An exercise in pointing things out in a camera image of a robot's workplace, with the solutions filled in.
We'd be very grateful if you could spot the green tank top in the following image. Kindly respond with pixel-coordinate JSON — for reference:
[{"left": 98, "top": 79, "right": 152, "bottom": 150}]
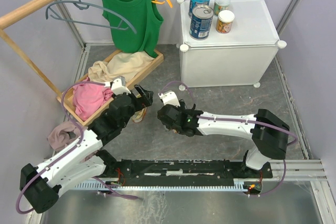
[{"left": 101, "top": 0, "right": 164, "bottom": 58}]

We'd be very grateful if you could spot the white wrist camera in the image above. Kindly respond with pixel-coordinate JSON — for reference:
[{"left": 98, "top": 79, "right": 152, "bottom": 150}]
[
  {"left": 158, "top": 91, "right": 180, "bottom": 107},
  {"left": 104, "top": 76, "right": 131, "bottom": 95}
]

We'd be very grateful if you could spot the grey clothes hanger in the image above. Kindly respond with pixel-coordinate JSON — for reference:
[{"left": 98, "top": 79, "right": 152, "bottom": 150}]
[{"left": 45, "top": 0, "right": 137, "bottom": 34}]

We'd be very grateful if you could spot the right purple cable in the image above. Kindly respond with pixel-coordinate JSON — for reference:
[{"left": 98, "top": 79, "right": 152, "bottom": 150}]
[{"left": 160, "top": 81, "right": 299, "bottom": 197}]

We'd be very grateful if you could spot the beige cloth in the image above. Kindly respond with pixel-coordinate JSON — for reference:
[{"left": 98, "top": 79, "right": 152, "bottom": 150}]
[{"left": 88, "top": 51, "right": 154, "bottom": 82}]

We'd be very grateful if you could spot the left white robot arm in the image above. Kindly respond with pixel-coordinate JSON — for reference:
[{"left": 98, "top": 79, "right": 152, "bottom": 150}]
[{"left": 16, "top": 78, "right": 153, "bottom": 214}]

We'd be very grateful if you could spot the oval sardine tin left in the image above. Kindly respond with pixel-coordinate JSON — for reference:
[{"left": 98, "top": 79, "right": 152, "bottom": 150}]
[{"left": 132, "top": 108, "right": 147, "bottom": 123}]

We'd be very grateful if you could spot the wooden clothes rack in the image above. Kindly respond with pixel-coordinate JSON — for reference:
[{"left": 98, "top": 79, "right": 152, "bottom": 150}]
[{"left": 0, "top": 0, "right": 140, "bottom": 96}]

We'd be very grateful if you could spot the white plastic cube cabinet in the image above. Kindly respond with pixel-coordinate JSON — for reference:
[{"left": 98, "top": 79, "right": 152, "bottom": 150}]
[{"left": 176, "top": 0, "right": 287, "bottom": 88}]

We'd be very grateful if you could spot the mauve cloth on floor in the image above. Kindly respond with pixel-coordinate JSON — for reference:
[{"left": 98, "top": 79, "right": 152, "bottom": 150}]
[{"left": 47, "top": 121, "right": 80, "bottom": 152}]

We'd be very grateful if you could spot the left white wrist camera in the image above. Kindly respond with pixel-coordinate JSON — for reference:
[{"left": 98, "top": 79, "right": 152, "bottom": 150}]
[{"left": 104, "top": 76, "right": 131, "bottom": 95}]

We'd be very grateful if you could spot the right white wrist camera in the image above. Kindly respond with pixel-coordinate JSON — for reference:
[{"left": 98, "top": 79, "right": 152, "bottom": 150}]
[{"left": 158, "top": 91, "right": 180, "bottom": 107}]

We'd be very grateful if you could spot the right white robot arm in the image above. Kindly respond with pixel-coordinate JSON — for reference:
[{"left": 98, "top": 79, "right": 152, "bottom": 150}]
[{"left": 157, "top": 104, "right": 290, "bottom": 177}]

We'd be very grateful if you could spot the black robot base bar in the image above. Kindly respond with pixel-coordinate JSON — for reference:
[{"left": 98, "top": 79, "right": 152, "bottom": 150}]
[{"left": 96, "top": 150, "right": 273, "bottom": 186}]

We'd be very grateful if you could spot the wooden tray base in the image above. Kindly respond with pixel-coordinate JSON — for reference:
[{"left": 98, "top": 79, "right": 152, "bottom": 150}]
[{"left": 64, "top": 50, "right": 164, "bottom": 126}]

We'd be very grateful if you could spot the small cup white lid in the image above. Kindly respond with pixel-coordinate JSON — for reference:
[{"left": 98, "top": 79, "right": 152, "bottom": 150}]
[{"left": 216, "top": 10, "right": 235, "bottom": 34}]

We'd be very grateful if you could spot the pink cloth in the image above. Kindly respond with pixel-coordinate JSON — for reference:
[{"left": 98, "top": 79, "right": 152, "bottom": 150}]
[{"left": 72, "top": 84, "right": 113, "bottom": 121}]

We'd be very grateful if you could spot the dark blue tin can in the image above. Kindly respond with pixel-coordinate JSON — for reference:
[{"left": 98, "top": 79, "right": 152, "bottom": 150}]
[{"left": 190, "top": 5, "right": 214, "bottom": 40}]

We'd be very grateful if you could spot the white slotted cable duct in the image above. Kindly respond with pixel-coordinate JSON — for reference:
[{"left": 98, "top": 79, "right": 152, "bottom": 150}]
[{"left": 73, "top": 179, "right": 247, "bottom": 192}]

